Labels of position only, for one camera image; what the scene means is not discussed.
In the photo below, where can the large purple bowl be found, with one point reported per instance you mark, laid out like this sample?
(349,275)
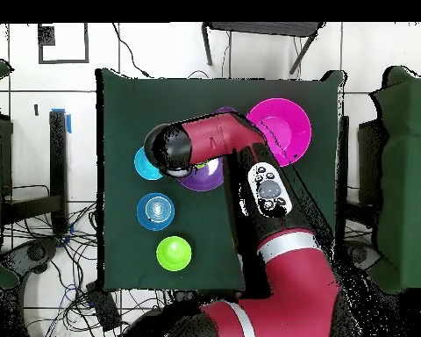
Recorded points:
(203,182)

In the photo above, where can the cyan ribbed bowl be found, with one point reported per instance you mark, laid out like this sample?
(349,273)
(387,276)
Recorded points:
(144,168)

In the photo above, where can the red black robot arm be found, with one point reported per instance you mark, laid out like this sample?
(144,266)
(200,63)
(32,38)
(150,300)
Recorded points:
(294,281)

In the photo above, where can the translucent blue straight-sided bowl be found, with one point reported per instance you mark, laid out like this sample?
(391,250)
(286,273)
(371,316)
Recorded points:
(142,210)

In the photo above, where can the green ribbed bowl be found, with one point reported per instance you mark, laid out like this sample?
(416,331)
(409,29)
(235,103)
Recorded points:
(173,254)

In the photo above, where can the purple cup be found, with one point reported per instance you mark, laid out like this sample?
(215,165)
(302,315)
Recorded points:
(226,109)

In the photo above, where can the large pink bowl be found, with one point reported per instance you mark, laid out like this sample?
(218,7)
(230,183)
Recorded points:
(291,119)

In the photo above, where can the dark green tablecloth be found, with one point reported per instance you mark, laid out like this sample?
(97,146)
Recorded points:
(144,105)

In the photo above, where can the black power adapter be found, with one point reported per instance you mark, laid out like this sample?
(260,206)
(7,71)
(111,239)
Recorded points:
(103,307)

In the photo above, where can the grey chair base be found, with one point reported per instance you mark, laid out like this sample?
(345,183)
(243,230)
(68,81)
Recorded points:
(35,252)
(361,255)

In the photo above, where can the black metal frame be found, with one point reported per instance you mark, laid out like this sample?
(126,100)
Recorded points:
(58,175)
(370,161)

